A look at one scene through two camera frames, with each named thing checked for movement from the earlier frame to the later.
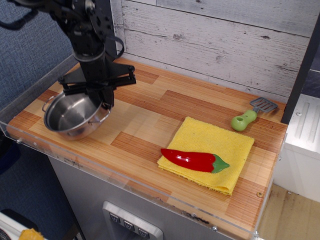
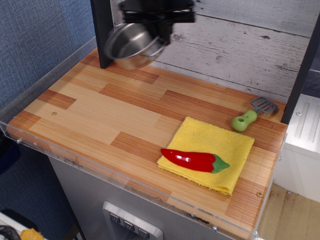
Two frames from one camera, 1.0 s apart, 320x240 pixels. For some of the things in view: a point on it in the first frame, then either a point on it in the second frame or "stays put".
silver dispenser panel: [119, 224] stays put
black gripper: [98, 73] -> [158, 16]
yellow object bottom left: [30, 234] stays put
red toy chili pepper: [203, 162] stays put
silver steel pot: [73, 116] -> [132, 46]
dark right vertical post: [303, 73] stays put
